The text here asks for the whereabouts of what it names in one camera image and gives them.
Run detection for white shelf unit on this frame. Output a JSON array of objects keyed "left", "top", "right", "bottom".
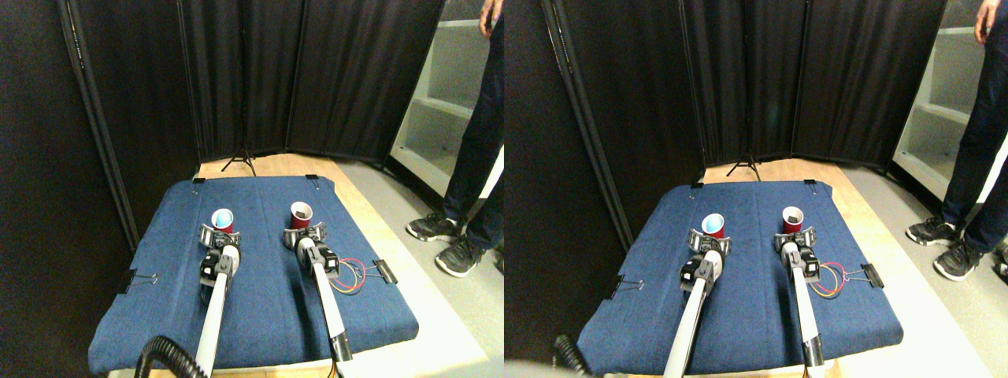
[
  {"left": 891, "top": 0, "right": 995, "bottom": 202},
  {"left": 388, "top": 0, "right": 504, "bottom": 199}
]

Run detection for black ribbed hose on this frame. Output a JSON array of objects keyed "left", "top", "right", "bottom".
[
  {"left": 134, "top": 336, "right": 206, "bottom": 378},
  {"left": 554, "top": 335, "right": 591, "bottom": 378}
]

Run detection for person's legs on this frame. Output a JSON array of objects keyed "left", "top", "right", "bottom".
[
  {"left": 906, "top": 16, "right": 1008, "bottom": 283},
  {"left": 406, "top": 12, "right": 504, "bottom": 280}
]

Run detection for dark blue cloth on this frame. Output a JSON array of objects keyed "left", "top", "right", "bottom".
[
  {"left": 572, "top": 181, "right": 904, "bottom": 376},
  {"left": 88, "top": 175, "right": 419, "bottom": 375}
]

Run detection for person's hand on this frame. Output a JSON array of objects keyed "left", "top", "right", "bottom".
[
  {"left": 975, "top": 0, "right": 1001, "bottom": 44},
  {"left": 479, "top": 0, "right": 503, "bottom": 40}
]

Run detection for black curtain stand pole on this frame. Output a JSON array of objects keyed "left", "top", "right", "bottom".
[
  {"left": 60, "top": 0, "right": 141, "bottom": 254},
  {"left": 543, "top": 0, "right": 635, "bottom": 253}
]

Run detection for red wire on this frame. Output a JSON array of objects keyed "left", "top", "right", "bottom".
[
  {"left": 811, "top": 262, "right": 848, "bottom": 301},
  {"left": 335, "top": 258, "right": 372, "bottom": 297}
]

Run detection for black curtain stand foot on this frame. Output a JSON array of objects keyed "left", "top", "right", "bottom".
[
  {"left": 726, "top": 154, "right": 762, "bottom": 183},
  {"left": 221, "top": 150, "right": 258, "bottom": 179}
]

